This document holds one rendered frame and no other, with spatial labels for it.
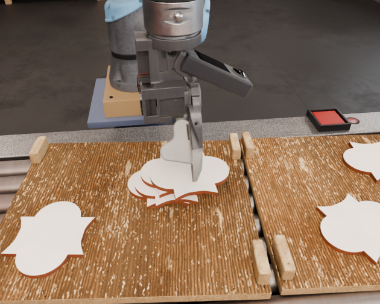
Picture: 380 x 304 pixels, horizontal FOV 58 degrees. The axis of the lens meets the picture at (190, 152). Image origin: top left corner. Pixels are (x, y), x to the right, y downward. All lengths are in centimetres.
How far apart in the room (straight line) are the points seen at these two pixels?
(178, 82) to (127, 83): 49
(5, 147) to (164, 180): 40
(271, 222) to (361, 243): 13
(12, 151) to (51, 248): 33
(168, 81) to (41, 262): 31
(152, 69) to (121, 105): 48
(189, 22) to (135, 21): 48
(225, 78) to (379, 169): 37
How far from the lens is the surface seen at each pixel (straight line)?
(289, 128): 83
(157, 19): 43
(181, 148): 48
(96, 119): 95
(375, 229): 61
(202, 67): 47
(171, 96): 46
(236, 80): 50
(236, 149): 66
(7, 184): 74
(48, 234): 57
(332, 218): 60
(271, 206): 60
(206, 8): 91
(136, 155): 69
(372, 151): 77
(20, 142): 84
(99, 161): 69
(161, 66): 47
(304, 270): 53
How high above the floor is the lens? 136
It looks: 38 degrees down
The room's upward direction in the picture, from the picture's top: straight up
